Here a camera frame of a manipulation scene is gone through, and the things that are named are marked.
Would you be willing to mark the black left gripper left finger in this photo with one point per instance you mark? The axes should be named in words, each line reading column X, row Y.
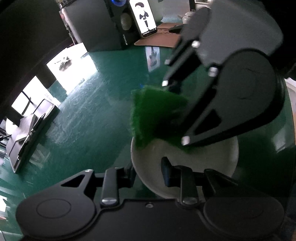
column 114, row 179

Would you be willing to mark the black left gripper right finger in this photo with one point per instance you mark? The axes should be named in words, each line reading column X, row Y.
column 186, row 180

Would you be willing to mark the white ceramic bowl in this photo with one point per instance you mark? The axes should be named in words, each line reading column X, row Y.
column 221, row 156

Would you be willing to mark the green scrubbing cloth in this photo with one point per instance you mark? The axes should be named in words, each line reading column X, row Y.
column 156, row 114

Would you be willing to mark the brown leather mouse pad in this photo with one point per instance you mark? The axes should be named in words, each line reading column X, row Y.
column 163, row 38

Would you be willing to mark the smartphone with lit screen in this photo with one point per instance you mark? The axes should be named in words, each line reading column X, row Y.
column 143, row 17

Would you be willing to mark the black speaker blue light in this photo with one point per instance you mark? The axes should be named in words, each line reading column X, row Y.
column 122, row 17

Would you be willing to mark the grey computer case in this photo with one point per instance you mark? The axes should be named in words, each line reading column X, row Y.
column 92, row 25

